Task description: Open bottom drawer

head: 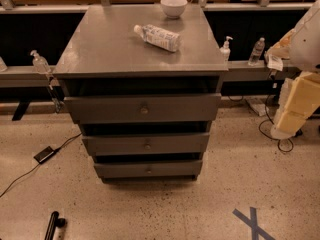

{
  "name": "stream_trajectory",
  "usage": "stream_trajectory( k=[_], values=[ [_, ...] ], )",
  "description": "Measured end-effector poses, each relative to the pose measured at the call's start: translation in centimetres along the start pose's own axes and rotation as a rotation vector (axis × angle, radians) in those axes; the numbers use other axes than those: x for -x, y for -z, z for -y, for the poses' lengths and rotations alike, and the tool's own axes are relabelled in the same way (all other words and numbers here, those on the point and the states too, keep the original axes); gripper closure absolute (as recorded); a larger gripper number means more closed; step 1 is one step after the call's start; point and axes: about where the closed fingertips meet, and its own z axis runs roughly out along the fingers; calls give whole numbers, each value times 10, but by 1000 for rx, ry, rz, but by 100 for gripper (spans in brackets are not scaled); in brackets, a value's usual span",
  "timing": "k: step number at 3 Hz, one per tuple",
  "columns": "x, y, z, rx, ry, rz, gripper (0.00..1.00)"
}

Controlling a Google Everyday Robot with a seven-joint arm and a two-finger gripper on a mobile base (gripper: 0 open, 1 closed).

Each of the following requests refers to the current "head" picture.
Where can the grey bottom drawer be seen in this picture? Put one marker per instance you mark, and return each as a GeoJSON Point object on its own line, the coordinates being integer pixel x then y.
{"type": "Point", "coordinates": [146, 169]}

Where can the grey drawer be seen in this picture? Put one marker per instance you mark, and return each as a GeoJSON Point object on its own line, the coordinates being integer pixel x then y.
{"type": "Point", "coordinates": [146, 169]}
{"type": "Point", "coordinates": [146, 144]}
{"type": "Point", "coordinates": [143, 108]}

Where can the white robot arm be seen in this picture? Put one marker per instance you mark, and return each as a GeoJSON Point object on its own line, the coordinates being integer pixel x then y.
{"type": "Point", "coordinates": [299, 98]}

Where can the grey drawer cabinet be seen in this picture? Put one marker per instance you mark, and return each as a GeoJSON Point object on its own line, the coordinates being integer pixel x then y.
{"type": "Point", "coordinates": [105, 57]}

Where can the grey middle drawer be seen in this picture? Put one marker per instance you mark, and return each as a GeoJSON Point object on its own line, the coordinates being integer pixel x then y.
{"type": "Point", "coordinates": [146, 144]}

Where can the grey top drawer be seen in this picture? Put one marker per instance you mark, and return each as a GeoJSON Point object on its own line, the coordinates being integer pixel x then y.
{"type": "Point", "coordinates": [143, 108]}

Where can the lying plastic water bottle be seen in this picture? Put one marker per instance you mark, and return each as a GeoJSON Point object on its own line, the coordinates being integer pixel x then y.
{"type": "Point", "coordinates": [159, 37]}

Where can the white pump dispenser bottle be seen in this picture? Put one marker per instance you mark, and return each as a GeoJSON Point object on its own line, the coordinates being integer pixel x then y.
{"type": "Point", "coordinates": [225, 49]}

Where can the flat paper on floor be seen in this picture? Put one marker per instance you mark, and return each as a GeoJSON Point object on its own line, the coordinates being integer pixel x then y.
{"type": "Point", "coordinates": [257, 106]}

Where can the white ceramic bowl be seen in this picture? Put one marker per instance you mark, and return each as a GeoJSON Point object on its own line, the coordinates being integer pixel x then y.
{"type": "Point", "coordinates": [173, 8]}

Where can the standing clear water bottle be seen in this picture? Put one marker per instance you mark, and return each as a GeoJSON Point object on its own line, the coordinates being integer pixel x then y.
{"type": "Point", "coordinates": [257, 51]}

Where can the black power adapter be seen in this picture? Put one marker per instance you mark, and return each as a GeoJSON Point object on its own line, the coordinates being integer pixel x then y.
{"type": "Point", "coordinates": [44, 155]}

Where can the white crumpled packet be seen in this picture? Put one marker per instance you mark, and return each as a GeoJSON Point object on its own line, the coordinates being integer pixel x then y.
{"type": "Point", "coordinates": [274, 62]}

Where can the clear pump bottle left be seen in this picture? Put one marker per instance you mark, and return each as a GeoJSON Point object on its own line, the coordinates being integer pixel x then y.
{"type": "Point", "coordinates": [40, 63]}

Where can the black stand leg left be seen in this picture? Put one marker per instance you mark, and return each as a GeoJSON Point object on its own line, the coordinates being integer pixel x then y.
{"type": "Point", "coordinates": [20, 110]}

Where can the grey bench rail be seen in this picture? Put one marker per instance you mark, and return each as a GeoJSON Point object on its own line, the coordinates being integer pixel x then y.
{"type": "Point", "coordinates": [238, 71]}

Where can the black handle object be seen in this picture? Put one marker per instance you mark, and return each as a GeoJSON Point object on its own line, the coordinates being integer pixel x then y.
{"type": "Point", "coordinates": [56, 227]}

